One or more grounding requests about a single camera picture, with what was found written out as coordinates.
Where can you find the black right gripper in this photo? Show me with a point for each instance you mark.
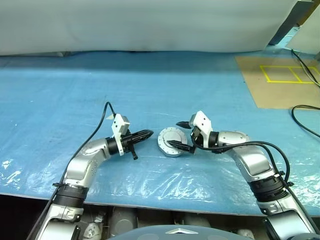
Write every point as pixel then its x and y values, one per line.
pixel 196 137

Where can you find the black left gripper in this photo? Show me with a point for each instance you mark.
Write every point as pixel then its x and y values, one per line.
pixel 126 144

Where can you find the silver round motor lid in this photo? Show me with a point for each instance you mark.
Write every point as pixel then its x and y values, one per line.
pixel 172 135

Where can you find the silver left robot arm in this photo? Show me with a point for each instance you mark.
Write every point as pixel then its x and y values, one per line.
pixel 82 162

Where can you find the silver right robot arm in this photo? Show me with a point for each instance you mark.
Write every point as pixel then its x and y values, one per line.
pixel 252 160

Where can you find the blue plastic table mat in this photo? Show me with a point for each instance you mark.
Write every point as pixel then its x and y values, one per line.
pixel 175 87

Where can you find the grey rounded cylinder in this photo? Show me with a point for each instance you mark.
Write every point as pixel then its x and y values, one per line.
pixel 123 220
pixel 197 221

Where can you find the grey robot torso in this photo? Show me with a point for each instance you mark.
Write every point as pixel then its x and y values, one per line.
pixel 150 233

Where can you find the brown cardboard sheet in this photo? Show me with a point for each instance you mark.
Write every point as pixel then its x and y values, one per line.
pixel 277 96

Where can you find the white backdrop sheet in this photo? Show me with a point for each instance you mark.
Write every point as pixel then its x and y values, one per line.
pixel 125 25

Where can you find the yellow tape rectangle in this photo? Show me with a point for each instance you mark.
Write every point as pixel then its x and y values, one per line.
pixel 282 81

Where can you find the white side panel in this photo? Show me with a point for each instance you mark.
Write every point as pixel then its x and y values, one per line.
pixel 307 37

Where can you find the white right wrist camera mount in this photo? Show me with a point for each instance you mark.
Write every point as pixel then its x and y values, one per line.
pixel 202 122

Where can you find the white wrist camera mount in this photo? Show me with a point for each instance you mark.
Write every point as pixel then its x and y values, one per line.
pixel 202 122
pixel 117 125

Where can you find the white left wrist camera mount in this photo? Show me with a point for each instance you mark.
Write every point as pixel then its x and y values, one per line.
pixel 117 125

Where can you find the dark grey post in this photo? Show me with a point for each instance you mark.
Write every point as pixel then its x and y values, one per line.
pixel 290 20

